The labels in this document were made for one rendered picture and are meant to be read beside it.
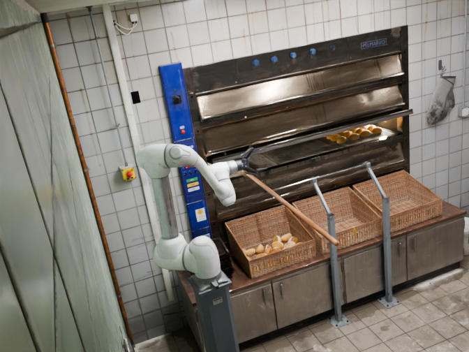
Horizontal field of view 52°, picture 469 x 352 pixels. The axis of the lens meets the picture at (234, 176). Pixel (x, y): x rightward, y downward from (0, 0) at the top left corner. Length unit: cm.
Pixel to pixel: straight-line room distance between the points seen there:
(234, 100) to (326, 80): 79
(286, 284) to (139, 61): 194
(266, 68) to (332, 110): 69
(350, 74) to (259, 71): 80
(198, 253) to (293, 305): 131
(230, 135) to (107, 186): 99
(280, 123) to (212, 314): 166
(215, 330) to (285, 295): 94
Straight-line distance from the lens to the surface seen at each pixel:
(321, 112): 402
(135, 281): 394
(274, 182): 399
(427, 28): 452
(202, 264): 277
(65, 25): 340
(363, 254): 397
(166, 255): 284
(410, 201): 462
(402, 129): 453
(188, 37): 352
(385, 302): 430
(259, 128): 379
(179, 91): 350
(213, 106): 362
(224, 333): 304
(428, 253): 440
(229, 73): 365
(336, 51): 403
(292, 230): 405
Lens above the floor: 256
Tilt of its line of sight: 21 degrees down
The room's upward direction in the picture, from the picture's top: 9 degrees counter-clockwise
